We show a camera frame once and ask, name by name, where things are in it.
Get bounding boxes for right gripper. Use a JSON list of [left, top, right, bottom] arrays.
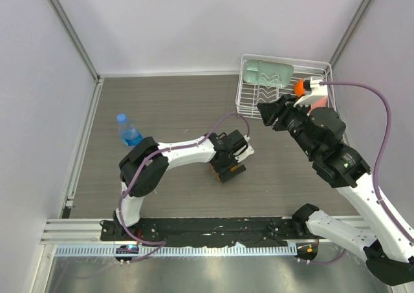
[[258, 94, 319, 158]]

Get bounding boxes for orange juice bottle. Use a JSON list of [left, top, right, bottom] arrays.
[[211, 164, 229, 173]]

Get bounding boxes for clear blue water bottle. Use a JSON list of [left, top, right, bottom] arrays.
[[118, 117, 143, 147]]

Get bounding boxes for blue bottle cap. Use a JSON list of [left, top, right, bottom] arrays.
[[116, 113, 127, 123]]

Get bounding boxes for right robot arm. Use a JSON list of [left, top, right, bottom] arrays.
[[257, 95, 413, 286]]

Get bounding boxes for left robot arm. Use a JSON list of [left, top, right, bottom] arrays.
[[113, 130, 254, 241]]

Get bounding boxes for mint green divided tray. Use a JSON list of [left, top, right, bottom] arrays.
[[242, 59, 294, 88]]

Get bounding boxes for orange bowl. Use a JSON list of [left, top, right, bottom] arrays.
[[293, 80, 307, 98]]

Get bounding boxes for pink cup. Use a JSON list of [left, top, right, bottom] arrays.
[[308, 96, 328, 114]]

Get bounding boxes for white wire dish rack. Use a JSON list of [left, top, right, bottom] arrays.
[[235, 54, 332, 119]]

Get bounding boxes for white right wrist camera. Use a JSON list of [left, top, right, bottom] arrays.
[[294, 78, 328, 107]]

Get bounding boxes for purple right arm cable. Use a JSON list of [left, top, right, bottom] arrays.
[[297, 81, 414, 265]]

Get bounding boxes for white slotted cable duct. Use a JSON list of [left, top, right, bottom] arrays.
[[55, 243, 297, 257]]

